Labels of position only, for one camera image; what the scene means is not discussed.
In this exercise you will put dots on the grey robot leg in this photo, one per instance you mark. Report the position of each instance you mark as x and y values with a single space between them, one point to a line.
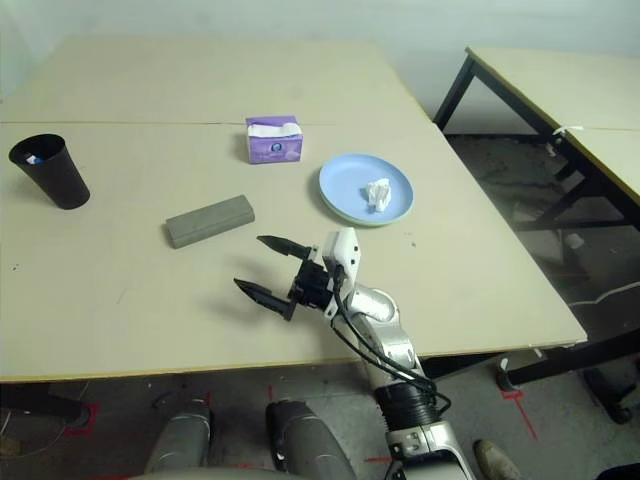
310 440
180 435

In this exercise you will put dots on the grey robot torso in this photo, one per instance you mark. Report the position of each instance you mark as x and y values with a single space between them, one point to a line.
210 475

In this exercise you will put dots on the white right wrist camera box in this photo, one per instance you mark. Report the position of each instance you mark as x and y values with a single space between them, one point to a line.
345 255

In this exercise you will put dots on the brown shoe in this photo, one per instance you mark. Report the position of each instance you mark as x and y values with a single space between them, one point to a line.
495 462

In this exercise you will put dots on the grey robot left leg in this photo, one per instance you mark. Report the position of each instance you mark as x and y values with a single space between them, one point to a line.
180 435

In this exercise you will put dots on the white tissue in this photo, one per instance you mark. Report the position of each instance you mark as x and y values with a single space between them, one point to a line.
376 194

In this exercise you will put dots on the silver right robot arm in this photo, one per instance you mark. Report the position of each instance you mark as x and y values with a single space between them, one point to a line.
395 345

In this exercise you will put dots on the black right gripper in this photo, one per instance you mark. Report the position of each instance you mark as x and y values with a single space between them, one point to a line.
312 282

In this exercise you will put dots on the black plastic cup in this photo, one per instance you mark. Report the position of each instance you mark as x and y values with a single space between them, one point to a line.
55 180

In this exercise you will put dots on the beige side table black legs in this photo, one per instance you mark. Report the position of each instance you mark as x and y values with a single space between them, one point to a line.
550 75

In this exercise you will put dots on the black furniture foot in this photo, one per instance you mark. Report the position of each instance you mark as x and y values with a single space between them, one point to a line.
610 397

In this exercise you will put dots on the grey robot right leg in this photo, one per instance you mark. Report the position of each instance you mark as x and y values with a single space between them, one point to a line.
310 440

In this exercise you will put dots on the blue plate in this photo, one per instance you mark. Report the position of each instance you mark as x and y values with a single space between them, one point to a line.
345 185

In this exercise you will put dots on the purple tissue box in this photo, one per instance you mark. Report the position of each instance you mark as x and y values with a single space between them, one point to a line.
275 147

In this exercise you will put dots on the grey glasses case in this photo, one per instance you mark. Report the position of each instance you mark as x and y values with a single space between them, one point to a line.
210 222

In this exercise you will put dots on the white strip on side table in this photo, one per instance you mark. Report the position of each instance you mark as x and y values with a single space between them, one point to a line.
567 130

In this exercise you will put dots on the black table foot bar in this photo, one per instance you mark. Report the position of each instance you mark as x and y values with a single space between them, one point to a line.
550 367
40 397

